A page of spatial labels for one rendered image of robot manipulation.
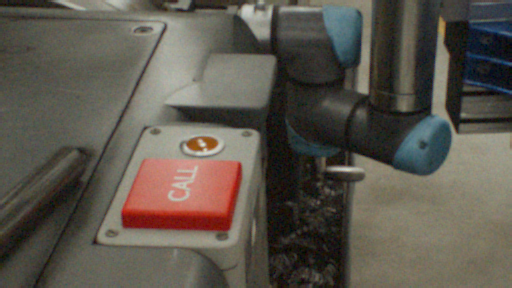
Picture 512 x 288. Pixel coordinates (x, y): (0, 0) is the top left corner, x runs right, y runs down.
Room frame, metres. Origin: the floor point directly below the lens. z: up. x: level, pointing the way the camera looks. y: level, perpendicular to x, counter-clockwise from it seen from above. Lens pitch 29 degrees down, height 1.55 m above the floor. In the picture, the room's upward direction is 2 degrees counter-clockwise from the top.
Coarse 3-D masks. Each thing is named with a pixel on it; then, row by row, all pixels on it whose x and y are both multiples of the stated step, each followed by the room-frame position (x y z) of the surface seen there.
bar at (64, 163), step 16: (48, 160) 0.49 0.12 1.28; (64, 160) 0.49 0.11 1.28; (80, 160) 0.50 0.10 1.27; (32, 176) 0.47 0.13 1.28; (48, 176) 0.48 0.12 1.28; (64, 176) 0.48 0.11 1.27; (80, 176) 0.50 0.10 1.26; (16, 192) 0.46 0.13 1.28; (32, 192) 0.46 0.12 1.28; (48, 192) 0.47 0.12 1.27; (64, 192) 0.48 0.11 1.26; (0, 208) 0.44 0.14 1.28; (16, 208) 0.44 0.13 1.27; (32, 208) 0.45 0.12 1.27; (48, 208) 0.46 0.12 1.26; (0, 224) 0.43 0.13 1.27; (16, 224) 0.44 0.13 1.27; (32, 224) 0.45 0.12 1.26; (0, 240) 0.42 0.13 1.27; (16, 240) 0.43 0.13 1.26; (0, 256) 0.42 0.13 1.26
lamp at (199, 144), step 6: (192, 138) 0.55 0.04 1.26; (198, 138) 0.55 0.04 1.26; (204, 138) 0.55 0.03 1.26; (210, 138) 0.55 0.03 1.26; (186, 144) 0.54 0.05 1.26; (192, 144) 0.54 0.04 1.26; (198, 144) 0.54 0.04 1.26; (204, 144) 0.54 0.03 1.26; (210, 144) 0.54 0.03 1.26; (216, 144) 0.54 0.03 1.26; (192, 150) 0.53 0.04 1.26; (198, 150) 0.53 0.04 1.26; (204, 150) 0.53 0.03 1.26
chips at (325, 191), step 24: (312, 192) 1.63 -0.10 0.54; (336, 192) 1.63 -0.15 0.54; (288, 216) 1.55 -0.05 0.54; (312, 216) 1.49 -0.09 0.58; (336, 216) 1.54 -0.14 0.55; (288, 240) 1.45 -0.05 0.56; (312, 240) 1.46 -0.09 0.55; (336, 240) 1.47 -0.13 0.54; (288, 264) 1.39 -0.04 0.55; (312, 264) 1.40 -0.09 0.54; (336, 264) 1.33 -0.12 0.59
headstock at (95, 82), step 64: (0, 64) 0.68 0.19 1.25; (64, 64) 0.67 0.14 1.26; (128, 64) 0.67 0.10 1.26; (192, 64) 0.67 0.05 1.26; (0, 128) 0.57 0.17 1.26; (64, 128) 0.57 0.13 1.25; (128, 128) 0.57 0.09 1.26; (256, 128) 0.74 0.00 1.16; (0, 192) 0.49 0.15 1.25; (64, 256) 0.43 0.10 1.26; (128, 256) 0.43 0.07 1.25; (192, 256) 0.43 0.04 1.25; (256, 256) 0.71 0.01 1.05
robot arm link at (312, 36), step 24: (288, 24) 1.11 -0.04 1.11; (312, 24) 1.11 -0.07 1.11; (336, 24) 1.11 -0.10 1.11; (360, 24) 1.11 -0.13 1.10; (288, 48) 1.10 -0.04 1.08; (312, 48) 1.10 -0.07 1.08; (336, 48) 1.09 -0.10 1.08; (360, 48) 1.10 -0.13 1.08; (288, 72) 1.12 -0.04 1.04; (312, 72) 1.10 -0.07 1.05; (336, 72) 1.11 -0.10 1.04
